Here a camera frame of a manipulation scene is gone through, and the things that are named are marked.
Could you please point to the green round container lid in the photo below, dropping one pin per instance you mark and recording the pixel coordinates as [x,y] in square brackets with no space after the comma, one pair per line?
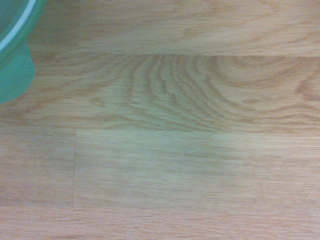
[12,50]

